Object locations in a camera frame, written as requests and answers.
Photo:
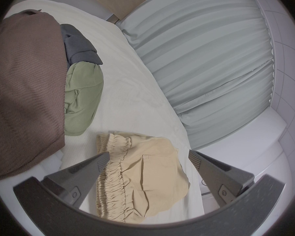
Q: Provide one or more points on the green garment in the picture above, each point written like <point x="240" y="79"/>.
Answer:
<point x="83" y="95"/>

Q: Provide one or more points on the brown garment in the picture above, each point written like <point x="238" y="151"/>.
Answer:
<point x="27" y="82"/>

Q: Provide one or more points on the pale grey curtain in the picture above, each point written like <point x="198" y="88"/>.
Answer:
<point x="199" y="33"/>
<point x="223" y="112"/>

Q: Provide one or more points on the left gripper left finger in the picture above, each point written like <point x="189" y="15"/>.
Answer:
<point x="73" y="181"/>

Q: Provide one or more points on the black garment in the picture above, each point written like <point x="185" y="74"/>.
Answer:
<point x="76" y="48"/>

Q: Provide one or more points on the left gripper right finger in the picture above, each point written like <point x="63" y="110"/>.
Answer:
<point x="221" y="178"/>

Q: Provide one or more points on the beige shorts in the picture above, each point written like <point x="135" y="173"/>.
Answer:
<point x="157" y="171"/>

